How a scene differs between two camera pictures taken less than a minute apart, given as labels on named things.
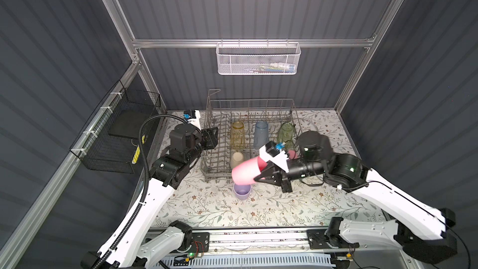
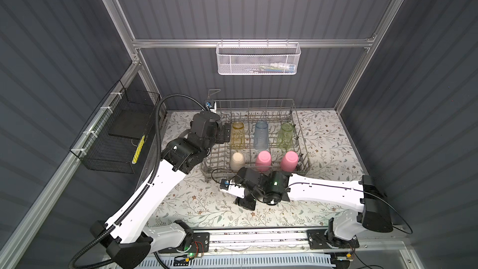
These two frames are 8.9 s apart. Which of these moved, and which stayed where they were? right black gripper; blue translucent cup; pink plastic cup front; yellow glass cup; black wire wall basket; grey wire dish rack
Moved: pink plastic cup front; right black gripper
Stayed: grey wire dish rack; yellow glass cup; black wire wall basket; blue translucent cup
